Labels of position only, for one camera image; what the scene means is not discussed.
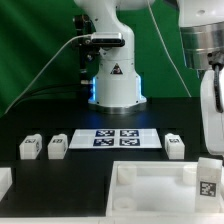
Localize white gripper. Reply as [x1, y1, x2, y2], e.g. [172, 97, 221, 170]
[200, 70, 224, 155]

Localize white square tabletop tray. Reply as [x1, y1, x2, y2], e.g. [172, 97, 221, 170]
[106, 161, 224, 224]

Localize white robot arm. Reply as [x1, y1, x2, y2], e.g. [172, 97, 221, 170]
[74, 0, 224, 156]

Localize white tag sheet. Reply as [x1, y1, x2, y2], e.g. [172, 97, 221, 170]
[69, 129, 161, 149]

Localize white block left edge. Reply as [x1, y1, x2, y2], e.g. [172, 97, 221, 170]
[0, 168, 13, 202]

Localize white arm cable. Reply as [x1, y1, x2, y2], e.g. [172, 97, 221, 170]
[146, 0, 193, 98]

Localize black camera on mount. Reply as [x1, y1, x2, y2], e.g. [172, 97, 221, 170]
[71, 14, 125, 85]

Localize white camera cable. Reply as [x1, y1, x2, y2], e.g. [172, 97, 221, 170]
[3, 33, 93, 116]

